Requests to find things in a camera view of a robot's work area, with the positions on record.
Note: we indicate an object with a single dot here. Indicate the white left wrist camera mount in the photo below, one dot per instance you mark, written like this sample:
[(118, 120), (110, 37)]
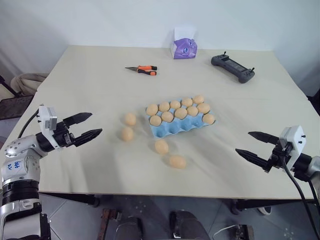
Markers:
[(49, 120)]

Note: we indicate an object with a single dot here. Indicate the blue egg tray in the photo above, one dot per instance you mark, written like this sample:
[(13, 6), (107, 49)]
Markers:
[(175, 128)]

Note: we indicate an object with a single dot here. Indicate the black mesh crate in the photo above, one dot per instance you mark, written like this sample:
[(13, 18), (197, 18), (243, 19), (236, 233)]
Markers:
[(13, 106)]

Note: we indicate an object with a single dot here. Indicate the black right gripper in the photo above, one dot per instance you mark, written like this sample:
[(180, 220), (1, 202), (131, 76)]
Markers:
[(277, 157)]

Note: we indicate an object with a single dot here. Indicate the dark object beside table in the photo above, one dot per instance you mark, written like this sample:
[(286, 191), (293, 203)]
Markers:
[(314, 96)]

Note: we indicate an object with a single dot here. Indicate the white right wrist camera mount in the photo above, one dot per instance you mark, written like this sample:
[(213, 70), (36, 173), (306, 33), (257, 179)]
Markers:
[(295, 140)]

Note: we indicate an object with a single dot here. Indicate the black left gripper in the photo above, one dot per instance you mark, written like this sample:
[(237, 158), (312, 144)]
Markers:
[(63, 136)]

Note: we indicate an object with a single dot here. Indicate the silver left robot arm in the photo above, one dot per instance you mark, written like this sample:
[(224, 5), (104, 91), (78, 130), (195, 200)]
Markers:
[(18, 150)]

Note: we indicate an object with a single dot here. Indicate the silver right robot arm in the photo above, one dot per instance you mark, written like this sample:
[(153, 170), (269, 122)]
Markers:
[(312, 165)]

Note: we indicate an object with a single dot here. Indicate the beige round basket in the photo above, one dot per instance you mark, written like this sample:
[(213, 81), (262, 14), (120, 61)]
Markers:
[(27, 81)]

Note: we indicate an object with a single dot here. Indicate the orange black pliers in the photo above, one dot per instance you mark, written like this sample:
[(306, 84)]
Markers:
[(146, 70)]

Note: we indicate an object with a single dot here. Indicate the brown rusty metal frame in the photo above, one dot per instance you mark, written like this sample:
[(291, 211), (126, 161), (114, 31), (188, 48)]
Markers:
[(108, 223)]

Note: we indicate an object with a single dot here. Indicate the purple white tissue box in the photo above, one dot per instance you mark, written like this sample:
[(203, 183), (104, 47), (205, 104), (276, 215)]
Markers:
[(185, 46)]

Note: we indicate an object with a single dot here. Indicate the grey handheld controller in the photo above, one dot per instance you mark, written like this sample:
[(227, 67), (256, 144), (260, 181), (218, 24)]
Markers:
[(232, 66)]

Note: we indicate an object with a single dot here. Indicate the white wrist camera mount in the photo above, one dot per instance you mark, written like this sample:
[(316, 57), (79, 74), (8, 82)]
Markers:
[(295, 140), (49, 120)]

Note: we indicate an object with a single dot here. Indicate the tan egg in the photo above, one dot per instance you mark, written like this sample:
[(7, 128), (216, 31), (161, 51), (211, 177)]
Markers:
[(127, 134), (187, 102), (208, 119), (198, 99), (155, 120), (152, 109), (175, 104), (130, 119), (177, 162), (161, 146), (167, 116), (164, 107), (192, 111), (180, 113), (203, 108)]

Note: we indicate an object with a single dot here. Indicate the black table leg with caster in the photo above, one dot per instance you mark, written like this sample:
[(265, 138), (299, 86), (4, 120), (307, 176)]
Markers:
[(80, 198), (250, 205)]

